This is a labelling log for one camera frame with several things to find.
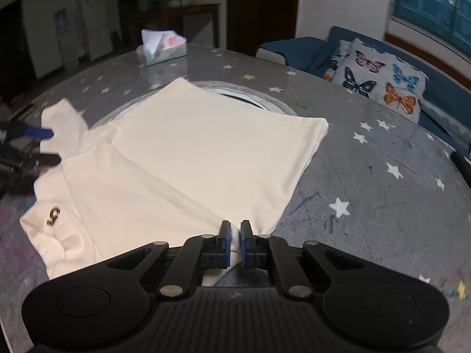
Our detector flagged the cream hoodie sweatshirt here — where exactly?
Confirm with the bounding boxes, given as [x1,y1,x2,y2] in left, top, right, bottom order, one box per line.
[20,78,329,279]

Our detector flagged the white refrigerator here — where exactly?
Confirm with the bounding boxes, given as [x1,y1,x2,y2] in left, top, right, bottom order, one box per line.
[79,0,112,61]

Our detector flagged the grey star pattern table mat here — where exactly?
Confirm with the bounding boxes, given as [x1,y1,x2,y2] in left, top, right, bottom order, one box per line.
[13,45,470,352]

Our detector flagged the tissue box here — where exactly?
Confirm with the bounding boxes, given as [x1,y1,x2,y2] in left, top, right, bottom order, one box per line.
[136,29,188,66]

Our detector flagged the dark wooden sideboard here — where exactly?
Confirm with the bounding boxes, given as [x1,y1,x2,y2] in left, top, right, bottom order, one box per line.
[147,2,222,47]

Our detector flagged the butterfly print pillow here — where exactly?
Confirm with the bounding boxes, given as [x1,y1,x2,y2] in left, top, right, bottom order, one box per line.
[333,38,428,124]

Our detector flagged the black remote control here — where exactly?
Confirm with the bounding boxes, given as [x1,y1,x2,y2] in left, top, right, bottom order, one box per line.
[450,151,471,187]

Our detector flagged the blue sofa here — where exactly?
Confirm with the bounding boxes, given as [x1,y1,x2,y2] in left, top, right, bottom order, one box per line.
[259,26,470,149]

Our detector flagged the dark wooden door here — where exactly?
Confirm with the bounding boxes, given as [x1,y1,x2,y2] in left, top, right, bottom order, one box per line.
[227,0,298,56]

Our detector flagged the window with green frame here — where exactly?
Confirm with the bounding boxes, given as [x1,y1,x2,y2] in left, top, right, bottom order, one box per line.
[393,0,470,56]

